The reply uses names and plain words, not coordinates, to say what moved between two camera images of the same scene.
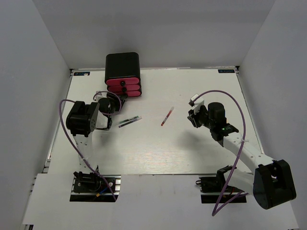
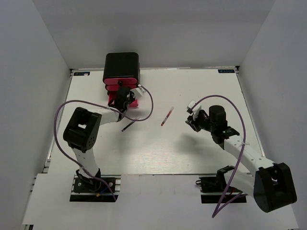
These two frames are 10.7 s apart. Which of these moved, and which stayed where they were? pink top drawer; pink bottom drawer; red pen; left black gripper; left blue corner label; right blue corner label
Moved: pink bottom drawer; left black gripper
Stayed: red pen; right blue corner label; left blue corner label; pink top drawer
